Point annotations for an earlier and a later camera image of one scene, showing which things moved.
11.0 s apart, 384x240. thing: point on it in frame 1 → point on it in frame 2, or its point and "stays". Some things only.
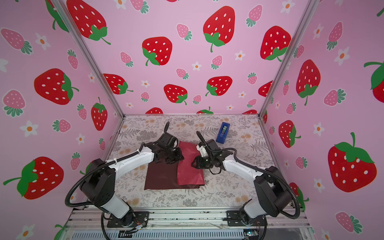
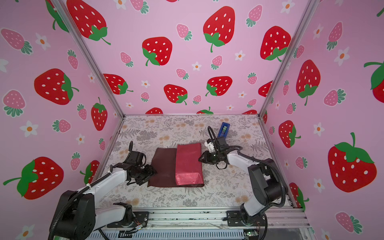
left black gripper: (179, 156) → (151, 172)
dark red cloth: (180, 175) stays
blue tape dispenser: (223, 132) stays
